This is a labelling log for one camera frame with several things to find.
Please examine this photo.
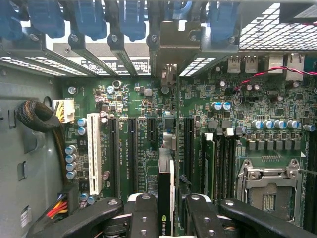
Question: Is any red and black twisted wire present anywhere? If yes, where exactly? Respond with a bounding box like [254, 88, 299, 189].
[232, 65, 317, 106]

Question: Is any white power connector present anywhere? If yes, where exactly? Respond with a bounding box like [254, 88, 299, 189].
[53, 99, 75, 124]

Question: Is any metal CPU socket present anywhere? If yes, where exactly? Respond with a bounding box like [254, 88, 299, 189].
[236, 158, 305, 225]

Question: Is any black open PC case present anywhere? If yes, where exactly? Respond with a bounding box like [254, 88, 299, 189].
[0, 0, 317, 238]

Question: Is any green motherboard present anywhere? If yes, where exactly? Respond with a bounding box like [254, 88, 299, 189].
[53, 53, 317, 229]

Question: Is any multicolour power wire bundle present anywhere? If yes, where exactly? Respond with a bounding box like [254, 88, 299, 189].
[45, 185, 80, 221]

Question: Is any black sleeved power cable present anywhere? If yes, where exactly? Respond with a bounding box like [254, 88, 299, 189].
[16, 100, 75, 191]

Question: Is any white expansion slot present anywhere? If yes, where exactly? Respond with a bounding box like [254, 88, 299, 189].
[86, 113, 103, 196]

